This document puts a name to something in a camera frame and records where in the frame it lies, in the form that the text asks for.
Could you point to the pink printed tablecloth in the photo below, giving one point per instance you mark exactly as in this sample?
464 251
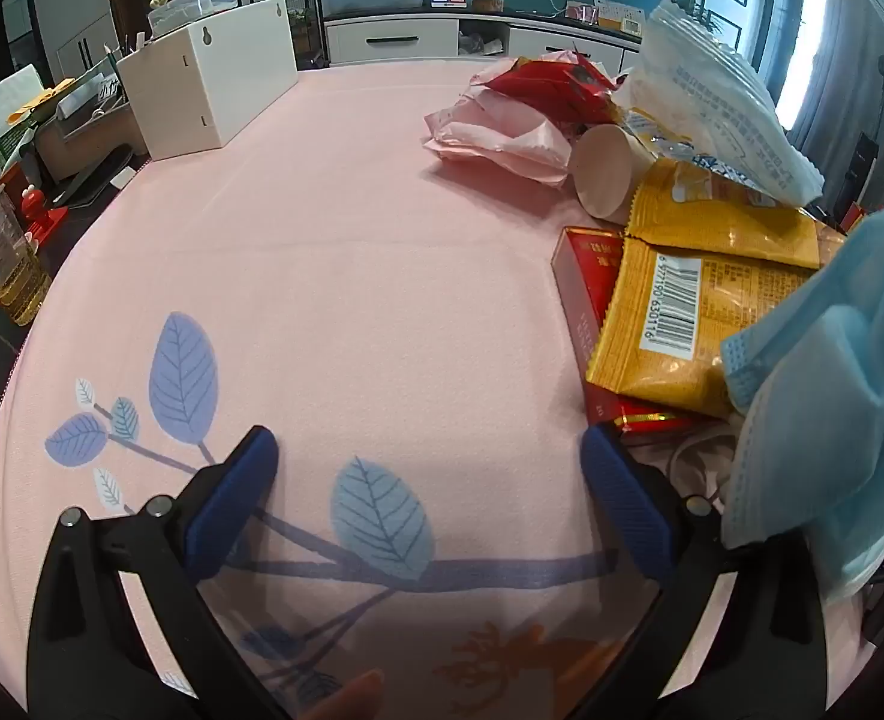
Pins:
337 240

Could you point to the yellow snack packet with barcode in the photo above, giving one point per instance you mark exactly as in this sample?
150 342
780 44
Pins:
667 375

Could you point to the green white carton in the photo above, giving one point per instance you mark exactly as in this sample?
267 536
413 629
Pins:
7 135

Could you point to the paper cup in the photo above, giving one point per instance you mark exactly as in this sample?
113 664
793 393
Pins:
607 172

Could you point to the white wooden box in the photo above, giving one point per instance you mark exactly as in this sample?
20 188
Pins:
217 82

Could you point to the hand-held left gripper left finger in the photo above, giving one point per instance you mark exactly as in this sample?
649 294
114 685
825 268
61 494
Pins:
228 499

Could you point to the red snack wrapper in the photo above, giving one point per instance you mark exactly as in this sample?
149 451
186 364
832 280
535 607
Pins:
562 90

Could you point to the red toy figure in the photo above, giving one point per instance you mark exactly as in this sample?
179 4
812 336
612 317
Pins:
35 206

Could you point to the clear plastic storage box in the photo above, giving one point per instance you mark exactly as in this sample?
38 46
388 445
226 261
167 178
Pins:
187 7

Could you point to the red cigarette box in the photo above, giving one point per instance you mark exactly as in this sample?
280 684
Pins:
581 292

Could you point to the cooking oil bottle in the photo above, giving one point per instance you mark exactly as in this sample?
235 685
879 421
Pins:
15 277

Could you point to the black flat case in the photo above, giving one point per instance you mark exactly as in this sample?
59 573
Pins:
97 172

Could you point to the woven basket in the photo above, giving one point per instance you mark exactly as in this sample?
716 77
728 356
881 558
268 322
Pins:
487 4

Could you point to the white TV cabinet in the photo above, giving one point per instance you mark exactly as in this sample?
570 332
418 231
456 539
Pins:
389 37

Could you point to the red framed card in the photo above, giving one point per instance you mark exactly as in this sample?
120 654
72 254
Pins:
581 13

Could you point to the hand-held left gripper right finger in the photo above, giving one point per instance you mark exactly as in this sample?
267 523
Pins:
626 502

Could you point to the grey window curtain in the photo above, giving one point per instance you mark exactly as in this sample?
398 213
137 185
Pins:
779 0

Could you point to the person's left hand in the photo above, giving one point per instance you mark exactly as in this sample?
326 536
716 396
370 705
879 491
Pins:
356 697

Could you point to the blue face mask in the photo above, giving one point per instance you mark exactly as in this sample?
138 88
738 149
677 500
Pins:
824 390

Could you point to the white desk calendar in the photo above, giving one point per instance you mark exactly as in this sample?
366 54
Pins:
622 15

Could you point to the pink plastic wrapper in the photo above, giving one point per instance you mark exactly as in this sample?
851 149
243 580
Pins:
487 135

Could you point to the cardboard box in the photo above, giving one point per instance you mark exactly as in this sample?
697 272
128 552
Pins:
60 142

